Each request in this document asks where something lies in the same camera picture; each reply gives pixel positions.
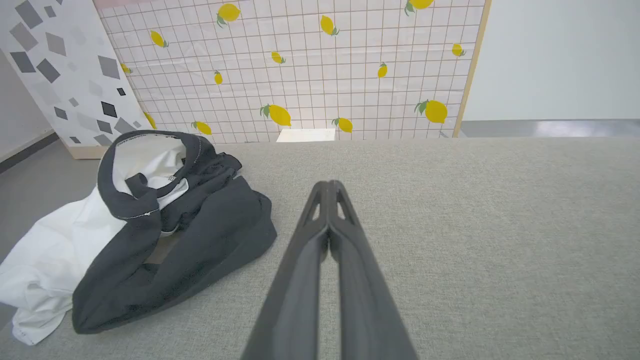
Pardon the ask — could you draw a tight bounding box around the white box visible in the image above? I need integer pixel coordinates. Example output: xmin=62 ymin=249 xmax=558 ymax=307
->
xmin=276 ymin=128 xmax=337 ymax=143

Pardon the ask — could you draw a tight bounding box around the grey terrazzo print panel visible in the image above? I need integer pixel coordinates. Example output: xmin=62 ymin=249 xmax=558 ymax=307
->
xmin=0 ymin=0 xmax=152 ymax=160

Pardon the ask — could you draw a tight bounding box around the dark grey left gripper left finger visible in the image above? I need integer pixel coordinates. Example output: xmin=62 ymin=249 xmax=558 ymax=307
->
xmin=241 ymin=181 xmax=330 ymax=360

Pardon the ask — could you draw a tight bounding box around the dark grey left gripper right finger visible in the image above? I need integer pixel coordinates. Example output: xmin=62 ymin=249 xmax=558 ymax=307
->
xmin=328 ymin=180 xmax=419 ymax=360

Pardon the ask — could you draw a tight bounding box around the lemon print grid panel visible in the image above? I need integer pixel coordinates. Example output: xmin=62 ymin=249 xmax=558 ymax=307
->
xmin=92 ymin=0 xmax=493 ymax=146

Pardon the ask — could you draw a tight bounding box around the white shirt with black sleeves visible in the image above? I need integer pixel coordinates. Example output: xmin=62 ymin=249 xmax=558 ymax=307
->
xmin=0 ymin=130 xmax=278 ymax=347

